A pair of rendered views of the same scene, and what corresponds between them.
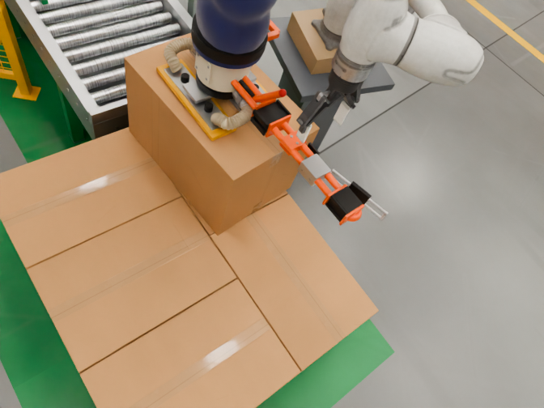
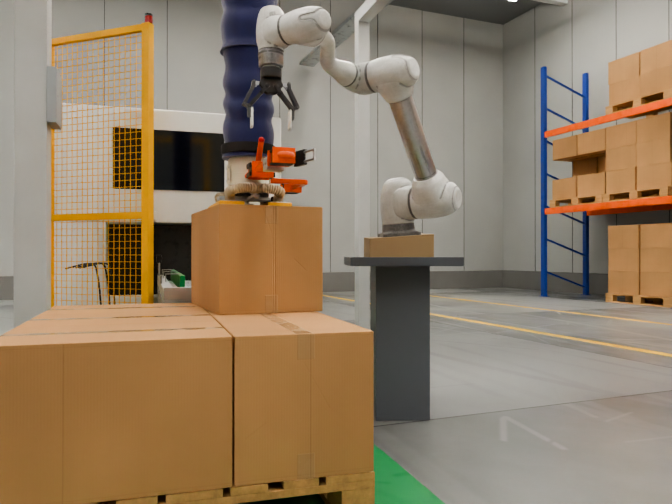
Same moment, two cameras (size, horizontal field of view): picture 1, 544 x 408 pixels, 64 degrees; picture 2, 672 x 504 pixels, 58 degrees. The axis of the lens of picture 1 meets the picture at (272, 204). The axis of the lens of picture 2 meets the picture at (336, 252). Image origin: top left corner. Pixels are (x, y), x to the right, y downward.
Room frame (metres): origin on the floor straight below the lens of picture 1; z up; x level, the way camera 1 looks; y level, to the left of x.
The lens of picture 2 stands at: (-0.63, -1.58, 0.76)
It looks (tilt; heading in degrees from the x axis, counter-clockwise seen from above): 0 degrees down; 40
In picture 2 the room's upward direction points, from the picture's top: straight up
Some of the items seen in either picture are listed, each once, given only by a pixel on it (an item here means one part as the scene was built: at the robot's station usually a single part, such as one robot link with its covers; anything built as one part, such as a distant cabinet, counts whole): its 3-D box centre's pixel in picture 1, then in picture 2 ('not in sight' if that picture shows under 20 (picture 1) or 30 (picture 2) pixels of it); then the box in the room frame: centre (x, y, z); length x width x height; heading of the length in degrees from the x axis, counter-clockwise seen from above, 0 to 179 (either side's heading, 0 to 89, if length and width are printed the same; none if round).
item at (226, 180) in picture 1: (216, 129); (251, 258); (1.06, 0.32, 0.74); 0.60 x 0.40 x 0.40; 63
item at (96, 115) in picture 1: (167, 91); (240, 292); (1.26, 0.63, 0.58); 0.70 x 0.03 x 0.06; 148
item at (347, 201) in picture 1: (342, 204); (281, 156); (0.74, -0.18, 1.08); 0.08 x 0.07 x 0.05; 59
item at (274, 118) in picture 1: (270, 116); (260, 170); (0.92, 0.11, 1.08); 0.10 x 0.08 x 0.06; 149
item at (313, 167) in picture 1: (314, 169); (273, 164); (0.81, -0.07, 1.07); 0.07 x 0.07 x 0.04; 59
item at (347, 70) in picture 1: (353, 61); (270, 60); (0.84, -0.03, 1.45); 0.09 x 0.09 x 0.06
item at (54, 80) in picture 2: not in sight; (54, 98); (0.89, 1.75, 1.62); 0.20 x 0.05 x 0.30; 58
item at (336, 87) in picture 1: (341, 85); (270, 81); (0.84, -0.03, 1.37); 0.08 x 0.07 x 0.09; 148
